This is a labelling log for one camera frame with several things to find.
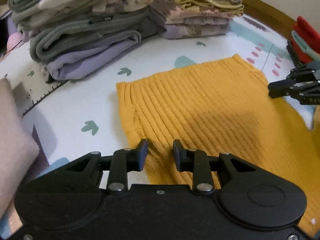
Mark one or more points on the dark grey folded garment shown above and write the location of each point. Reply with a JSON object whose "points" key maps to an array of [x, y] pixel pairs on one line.
{"points": [[87, 30]]}

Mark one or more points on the plain lavender folded garment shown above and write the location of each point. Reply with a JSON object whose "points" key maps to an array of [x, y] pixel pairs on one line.
{"points": [[87, 57]]}

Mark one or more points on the pink patterned folded garment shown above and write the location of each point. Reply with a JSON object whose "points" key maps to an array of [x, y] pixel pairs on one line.
{"points": [[200, 17]]}

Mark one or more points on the mint folded garment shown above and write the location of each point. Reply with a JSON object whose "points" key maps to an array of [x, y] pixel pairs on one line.
{"points": [[305, 44]]}

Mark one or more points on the beige floral folded garment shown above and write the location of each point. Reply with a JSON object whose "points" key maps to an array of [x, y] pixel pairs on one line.
{"points": [[125, 2]]}

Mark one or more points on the lavender patterned folded garment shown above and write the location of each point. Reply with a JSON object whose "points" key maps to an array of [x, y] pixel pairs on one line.
{"points": [[197, 31]]}

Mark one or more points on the yellow folded garment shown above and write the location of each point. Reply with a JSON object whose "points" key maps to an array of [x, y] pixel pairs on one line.
{"points": [[207, 3]]}

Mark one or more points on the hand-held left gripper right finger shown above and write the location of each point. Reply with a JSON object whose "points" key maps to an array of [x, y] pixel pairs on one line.
{"points": [[178, 155]]}

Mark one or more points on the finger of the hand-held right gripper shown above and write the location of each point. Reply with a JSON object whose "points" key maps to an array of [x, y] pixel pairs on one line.
{"points": [[302, 71], [280, 88]]}

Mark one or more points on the printed play mat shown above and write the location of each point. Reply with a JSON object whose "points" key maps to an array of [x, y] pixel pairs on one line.
{"points": [[87, 105]]}

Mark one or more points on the yellow knit sweater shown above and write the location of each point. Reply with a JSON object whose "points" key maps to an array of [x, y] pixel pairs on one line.
{"points": [[200, 105]]}

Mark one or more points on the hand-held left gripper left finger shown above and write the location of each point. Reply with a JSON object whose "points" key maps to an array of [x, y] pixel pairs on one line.
{"points": [[143, 155]]}

